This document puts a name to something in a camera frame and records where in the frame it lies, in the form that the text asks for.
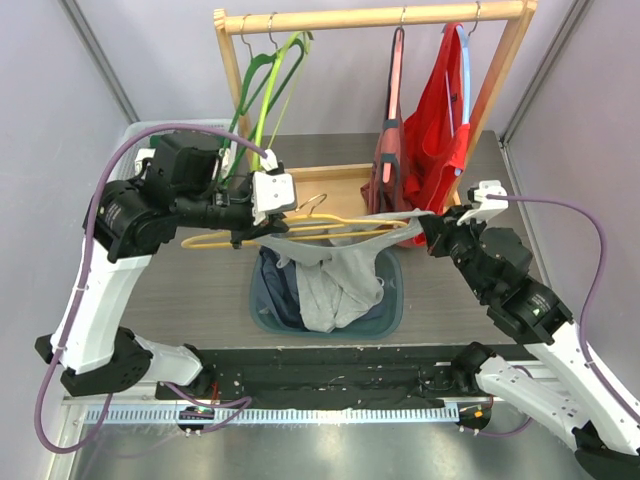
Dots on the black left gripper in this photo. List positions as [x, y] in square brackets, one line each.
[273, 222]

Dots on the red tank top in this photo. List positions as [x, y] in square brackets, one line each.
[433, 151]

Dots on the pink hanger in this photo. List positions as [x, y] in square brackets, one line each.
[391, 140]

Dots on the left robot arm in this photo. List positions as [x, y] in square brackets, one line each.
[127, 221]

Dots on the light blue hanger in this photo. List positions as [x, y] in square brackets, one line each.
[465, 76]

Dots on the navy blue tank top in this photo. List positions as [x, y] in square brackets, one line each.
[280, 290]

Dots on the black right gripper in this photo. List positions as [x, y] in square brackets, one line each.
[439, 234]

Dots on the teal plastic bin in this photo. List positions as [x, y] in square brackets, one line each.
[390, 310]

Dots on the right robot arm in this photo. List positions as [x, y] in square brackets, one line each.
[596, 417]

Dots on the wooden clothes rack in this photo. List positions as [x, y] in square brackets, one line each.
[341, 183]

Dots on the grey tank top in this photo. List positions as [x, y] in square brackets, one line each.
[337, 282]

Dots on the white slotted cable duct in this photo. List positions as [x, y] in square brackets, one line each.
[192, 415]

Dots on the lime green hanger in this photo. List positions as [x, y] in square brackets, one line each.
[275, 87]

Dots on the maroon tank top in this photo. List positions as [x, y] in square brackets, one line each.
[384, 191]

